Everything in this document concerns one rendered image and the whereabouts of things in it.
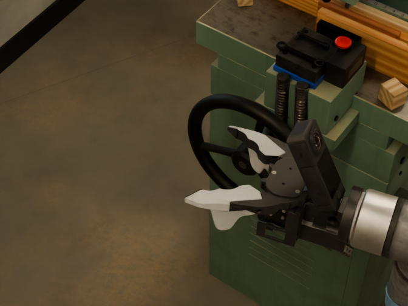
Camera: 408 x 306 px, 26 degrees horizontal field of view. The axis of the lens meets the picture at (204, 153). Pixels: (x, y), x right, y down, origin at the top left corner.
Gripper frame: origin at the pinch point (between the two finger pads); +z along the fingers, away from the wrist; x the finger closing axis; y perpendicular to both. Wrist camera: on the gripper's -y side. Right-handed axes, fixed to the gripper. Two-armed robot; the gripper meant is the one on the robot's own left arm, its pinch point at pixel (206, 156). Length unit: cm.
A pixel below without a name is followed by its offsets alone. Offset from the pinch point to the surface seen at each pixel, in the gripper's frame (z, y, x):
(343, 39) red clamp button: -5, 14, 55
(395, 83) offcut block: -16, 22, 58
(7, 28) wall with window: 119, 93, 130
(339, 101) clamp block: -8, 24, 50
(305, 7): 7, 22, 75
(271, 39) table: 11, 25, 65
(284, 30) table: 9, 25, 69
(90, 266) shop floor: 55, 116, 66
